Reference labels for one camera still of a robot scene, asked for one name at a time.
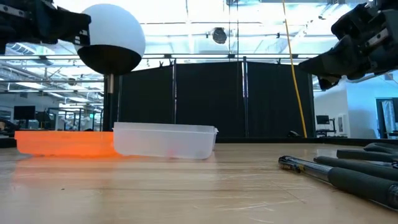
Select black pen clear barrel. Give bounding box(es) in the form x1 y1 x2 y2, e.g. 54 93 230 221
278 154 398 210

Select clear plastic supply box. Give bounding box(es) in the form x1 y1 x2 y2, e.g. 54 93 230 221
113 121 219 160

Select white globe lamp black stand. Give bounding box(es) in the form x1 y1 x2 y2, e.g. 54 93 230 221
74 3 146 131

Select white framed wall poster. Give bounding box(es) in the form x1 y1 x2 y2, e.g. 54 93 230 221
336 114 346 135

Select orange plastic box lid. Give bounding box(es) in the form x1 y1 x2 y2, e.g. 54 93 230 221
14 130 121 157

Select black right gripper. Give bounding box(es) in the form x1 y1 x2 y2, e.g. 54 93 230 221
298 0 398 91

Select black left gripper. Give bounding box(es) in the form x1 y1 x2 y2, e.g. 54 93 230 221
0 0 92 54

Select dark framed doorway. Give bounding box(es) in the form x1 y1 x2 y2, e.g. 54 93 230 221
375 97 398 139

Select round black ceiling fixture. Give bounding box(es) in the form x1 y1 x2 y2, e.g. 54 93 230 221
212 27 228 45

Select yellow hanging cable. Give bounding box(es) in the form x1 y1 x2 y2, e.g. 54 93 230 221
281 0 308 139

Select black-handled scissors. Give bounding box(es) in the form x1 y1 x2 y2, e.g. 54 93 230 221
336 142 398 170

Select black partition screen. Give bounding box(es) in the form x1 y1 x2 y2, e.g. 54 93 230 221
119 58 315 138

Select black office chair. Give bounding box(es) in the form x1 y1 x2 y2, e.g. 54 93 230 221
0 117 19 138

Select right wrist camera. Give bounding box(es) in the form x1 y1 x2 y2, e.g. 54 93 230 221
330 2 373 40

